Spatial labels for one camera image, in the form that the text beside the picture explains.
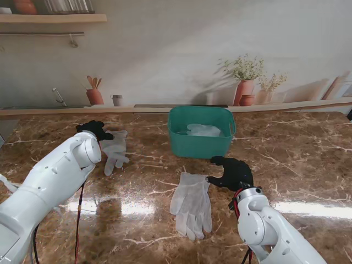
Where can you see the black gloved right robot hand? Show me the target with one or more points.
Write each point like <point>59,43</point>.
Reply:
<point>237,173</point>

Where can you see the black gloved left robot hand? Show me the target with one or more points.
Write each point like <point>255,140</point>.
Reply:
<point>93,127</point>

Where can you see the teal plastic basket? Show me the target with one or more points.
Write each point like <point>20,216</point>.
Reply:
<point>198,148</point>

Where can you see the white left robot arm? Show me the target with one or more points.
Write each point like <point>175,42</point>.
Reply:
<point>49,187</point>

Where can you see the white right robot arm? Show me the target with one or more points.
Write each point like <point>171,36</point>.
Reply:
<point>269,228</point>

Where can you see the terracotta pot with wooden spoons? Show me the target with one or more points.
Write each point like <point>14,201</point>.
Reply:
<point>94,96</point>

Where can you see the grey mug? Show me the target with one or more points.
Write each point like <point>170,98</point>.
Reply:
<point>117,101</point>

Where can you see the small round terracotta pot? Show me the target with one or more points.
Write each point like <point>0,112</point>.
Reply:
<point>247,100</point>

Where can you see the tall terracotta vase with flowers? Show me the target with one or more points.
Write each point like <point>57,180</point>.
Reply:
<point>244,90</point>

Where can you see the metal hook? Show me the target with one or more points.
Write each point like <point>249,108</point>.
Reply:
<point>73,42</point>

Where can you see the row of books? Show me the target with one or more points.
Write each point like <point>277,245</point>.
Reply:
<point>68,5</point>

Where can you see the black object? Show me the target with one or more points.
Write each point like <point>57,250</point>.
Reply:
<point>350,114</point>

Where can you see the orange ceramic jar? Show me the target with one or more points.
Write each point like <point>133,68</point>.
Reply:
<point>25,6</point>

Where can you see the white bowl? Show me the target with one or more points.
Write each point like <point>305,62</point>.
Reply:
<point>5,11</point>

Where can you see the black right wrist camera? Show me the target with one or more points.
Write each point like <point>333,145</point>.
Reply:
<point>231,204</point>

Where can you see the dark metal wall rail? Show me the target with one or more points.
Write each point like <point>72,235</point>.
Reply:
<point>41,33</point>

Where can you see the light wooden wall shelf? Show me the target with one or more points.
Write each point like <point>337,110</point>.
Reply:
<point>55,18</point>

